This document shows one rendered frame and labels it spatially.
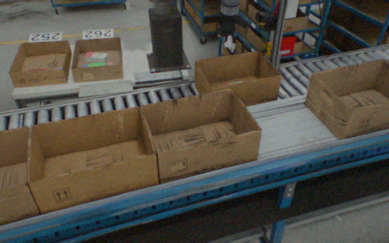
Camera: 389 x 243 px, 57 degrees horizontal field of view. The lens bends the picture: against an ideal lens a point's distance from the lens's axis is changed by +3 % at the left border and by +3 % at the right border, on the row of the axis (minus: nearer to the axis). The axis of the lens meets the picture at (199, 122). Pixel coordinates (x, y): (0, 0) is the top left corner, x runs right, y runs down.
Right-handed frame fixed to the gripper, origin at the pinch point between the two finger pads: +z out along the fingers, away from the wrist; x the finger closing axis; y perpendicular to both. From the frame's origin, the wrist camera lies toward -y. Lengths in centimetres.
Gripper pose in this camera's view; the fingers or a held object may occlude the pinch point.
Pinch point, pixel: (229, 45)
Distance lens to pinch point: 198.5
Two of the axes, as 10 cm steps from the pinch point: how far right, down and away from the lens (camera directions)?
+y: -9.5, 2.0, -2.5
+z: -0.3, 7.2, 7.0
